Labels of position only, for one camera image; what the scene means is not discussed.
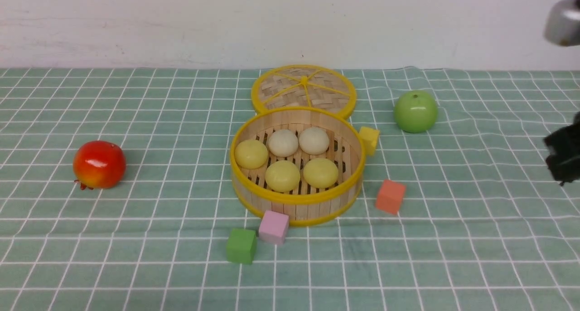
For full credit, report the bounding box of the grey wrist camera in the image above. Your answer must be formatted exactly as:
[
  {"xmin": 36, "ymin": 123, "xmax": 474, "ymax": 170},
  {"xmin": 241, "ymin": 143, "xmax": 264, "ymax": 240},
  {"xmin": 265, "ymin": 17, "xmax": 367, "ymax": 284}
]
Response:
[{"xmin": 543, "ymin": 0, "xmax": 580, "ymax": 47}]

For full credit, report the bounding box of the yellow bun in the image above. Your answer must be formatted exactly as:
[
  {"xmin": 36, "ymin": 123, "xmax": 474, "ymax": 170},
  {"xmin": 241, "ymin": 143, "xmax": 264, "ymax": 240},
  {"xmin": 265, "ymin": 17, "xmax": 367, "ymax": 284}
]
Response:
[
  {"xmin": 265, "ymin": 160, "xmax": 301, "ymax": 193},
  {"xmin": 234, "ymin": 139, "xmax": 269, "ymax": 169},
  {"xmin": 303, "ymin": 158, "xmax": 339, "ymax": 189}
]

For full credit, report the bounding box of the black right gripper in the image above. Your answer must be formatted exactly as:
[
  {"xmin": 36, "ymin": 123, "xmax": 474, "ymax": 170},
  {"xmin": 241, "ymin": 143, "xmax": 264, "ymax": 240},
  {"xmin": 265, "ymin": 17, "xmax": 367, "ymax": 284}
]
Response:
[{"xmin": 543, "ymin": 113, "xmax": 580, "ymax": 186}]

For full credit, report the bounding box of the green apple toy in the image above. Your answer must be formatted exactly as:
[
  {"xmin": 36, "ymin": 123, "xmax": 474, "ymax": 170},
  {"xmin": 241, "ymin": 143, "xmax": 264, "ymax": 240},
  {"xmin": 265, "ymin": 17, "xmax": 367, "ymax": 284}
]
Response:
[{"xmin": 393, "ymin": 90, "xmax": 439, "ymax": 133}]

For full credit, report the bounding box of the red pomegranate toy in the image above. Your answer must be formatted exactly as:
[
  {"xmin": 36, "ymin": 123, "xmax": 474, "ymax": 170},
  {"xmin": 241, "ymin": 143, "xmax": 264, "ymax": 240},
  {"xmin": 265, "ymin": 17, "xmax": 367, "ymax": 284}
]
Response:
[{"xmin": 72, "ymin": 140, "xmax": 126, "ymax": 190}]

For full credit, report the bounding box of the woven bamboo steamer lid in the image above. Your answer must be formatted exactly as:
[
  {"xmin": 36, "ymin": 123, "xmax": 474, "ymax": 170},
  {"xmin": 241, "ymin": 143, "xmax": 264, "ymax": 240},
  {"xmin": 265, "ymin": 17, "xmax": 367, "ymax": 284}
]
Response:
[{"xmin": 251, "ymin": 64, "xmax": 357, "ymax": 119}]

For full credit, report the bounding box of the bamboo steamer tray yellow rim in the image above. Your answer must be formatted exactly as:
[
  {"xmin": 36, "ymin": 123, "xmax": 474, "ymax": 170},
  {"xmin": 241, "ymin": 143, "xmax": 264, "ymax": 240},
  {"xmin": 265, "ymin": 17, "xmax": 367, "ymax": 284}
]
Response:
[{"xmin": 229, "ymin": 107, "xmax": 367, "ymax": 226}]

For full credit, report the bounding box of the white bun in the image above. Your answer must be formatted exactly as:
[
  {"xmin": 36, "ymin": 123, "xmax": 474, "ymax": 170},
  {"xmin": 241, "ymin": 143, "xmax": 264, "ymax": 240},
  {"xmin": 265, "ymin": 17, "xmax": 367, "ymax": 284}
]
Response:
[
  {"xmin": 298, "ymin": 126, "xmax": 329, "ymax": 156},
  {"xmin": 267, "ymin": 129, "xmax": 299, "ymax": 158}
]

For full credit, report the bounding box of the pink cube block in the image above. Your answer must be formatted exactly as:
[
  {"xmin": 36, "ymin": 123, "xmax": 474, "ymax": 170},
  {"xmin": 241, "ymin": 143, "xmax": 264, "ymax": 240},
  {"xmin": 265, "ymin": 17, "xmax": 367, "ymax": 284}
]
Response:
[{"xmin": 258, "ymin": 210, "xmax": 290, "ymax": 245}]

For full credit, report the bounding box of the yellow cube block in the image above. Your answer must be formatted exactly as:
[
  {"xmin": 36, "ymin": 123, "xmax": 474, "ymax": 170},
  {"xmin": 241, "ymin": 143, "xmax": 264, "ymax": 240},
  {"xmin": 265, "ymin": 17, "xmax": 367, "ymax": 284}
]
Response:
[{"xmin": 359, "ymin": 126, "xmax": 380, "ymax": 156}]

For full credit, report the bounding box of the green checkered tablecloth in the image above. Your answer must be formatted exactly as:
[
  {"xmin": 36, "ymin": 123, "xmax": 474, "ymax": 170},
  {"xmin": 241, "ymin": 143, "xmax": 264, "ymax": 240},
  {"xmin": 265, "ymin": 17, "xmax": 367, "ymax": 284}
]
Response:
[{"xmin": 0, "ymin": 67, "xmax": 579, "ymax": 311}]

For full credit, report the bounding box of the orange cube block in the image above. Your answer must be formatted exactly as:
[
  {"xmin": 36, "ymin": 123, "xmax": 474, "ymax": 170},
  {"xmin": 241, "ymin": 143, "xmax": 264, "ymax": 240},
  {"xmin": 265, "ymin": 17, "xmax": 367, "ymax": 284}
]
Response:
[{"xmin": 375, "ymin": 179, "xmax": 406, "ymax": 215}]

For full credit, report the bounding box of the green cube block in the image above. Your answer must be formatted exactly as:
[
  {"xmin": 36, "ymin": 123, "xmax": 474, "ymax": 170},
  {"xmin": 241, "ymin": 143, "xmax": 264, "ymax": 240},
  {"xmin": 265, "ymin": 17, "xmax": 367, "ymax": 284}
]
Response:
[{"xmin": 226, "ymin": 228, "xmax": 257, "ymax": 265}]

